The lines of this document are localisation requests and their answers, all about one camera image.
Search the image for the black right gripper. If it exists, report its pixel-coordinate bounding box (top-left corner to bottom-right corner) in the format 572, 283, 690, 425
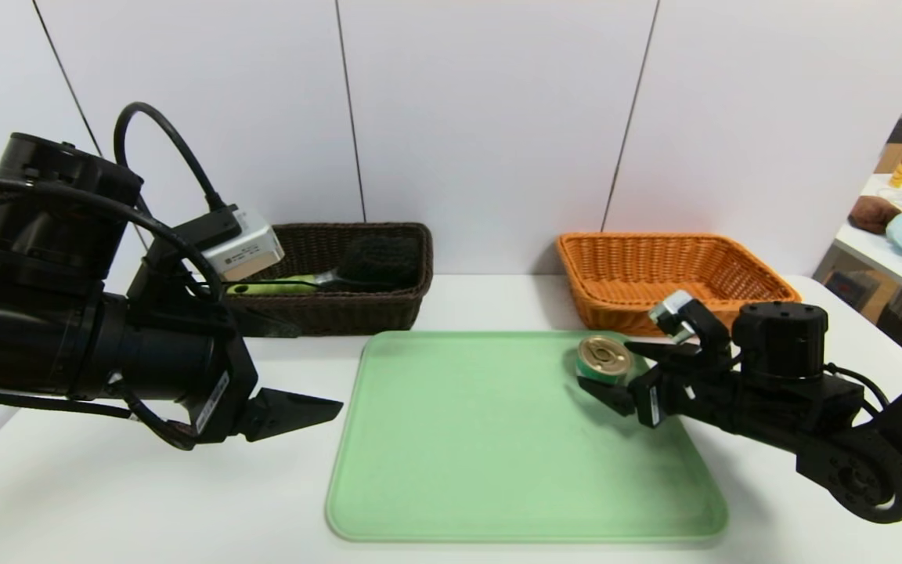
576, 341, 745, 434

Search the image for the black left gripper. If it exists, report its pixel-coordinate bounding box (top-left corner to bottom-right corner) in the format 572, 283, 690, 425
98, 294, 345, 445

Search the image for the gold lid tin can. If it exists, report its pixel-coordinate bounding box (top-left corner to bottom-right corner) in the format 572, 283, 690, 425
575, 335, 634, 386

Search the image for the green handled black bristle brush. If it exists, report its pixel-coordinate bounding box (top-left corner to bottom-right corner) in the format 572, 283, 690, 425
225, 233, 423, 297

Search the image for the orange wicker basket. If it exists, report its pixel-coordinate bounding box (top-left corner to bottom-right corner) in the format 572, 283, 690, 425
554, 232, 803, 338

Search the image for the dark brown wicker basket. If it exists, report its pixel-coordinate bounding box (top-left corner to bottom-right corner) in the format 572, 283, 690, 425
220, 222, 434, 338

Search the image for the light green plastic tray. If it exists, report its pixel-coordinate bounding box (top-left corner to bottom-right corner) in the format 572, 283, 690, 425
324, 331, 730, 544

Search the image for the brown round object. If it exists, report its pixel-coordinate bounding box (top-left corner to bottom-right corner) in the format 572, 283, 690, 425
849, 194, 902, 234

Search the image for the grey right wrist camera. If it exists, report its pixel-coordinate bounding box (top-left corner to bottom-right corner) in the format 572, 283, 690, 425
648, 290, 706, 345

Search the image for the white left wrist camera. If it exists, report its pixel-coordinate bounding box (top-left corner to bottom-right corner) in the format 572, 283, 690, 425
200, 206, 286, 283

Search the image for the black right camera cable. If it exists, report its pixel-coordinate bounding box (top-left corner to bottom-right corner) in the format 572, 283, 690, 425
823, 362, 890, 412

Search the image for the black camera cable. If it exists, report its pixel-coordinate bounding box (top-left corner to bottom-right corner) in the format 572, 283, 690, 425
113, 102, 242, 251
823, 362, 890, 412

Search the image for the black left camera cable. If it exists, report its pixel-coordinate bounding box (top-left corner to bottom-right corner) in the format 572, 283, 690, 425
113, 102, 242, 251

